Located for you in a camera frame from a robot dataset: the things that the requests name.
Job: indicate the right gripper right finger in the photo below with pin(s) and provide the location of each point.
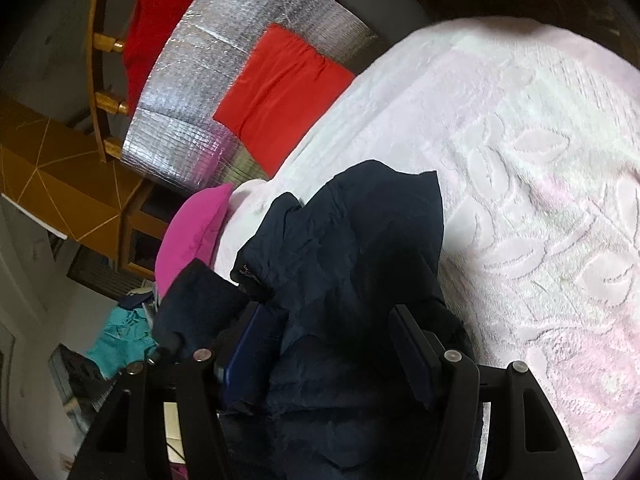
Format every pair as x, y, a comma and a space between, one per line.
482, 421

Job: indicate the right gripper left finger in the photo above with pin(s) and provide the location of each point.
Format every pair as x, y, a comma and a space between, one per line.
128, 438

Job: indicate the navy blue zip jacket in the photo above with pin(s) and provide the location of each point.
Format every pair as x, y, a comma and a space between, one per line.
333, 402

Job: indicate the teal garment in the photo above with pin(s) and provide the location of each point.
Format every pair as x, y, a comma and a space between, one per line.
125, 338

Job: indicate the magenta pillow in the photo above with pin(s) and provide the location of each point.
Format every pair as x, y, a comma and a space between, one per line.
191, 234

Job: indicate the silver foil headboard panel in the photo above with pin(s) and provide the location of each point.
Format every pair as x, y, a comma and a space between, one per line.
172, 138

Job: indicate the white bed blanket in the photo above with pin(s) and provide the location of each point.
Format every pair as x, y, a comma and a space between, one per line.
534, 134

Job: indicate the red pillow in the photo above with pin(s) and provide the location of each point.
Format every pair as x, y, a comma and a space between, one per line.
284, 87

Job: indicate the red garment on railing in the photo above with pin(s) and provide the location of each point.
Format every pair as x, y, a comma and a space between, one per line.
151, 26

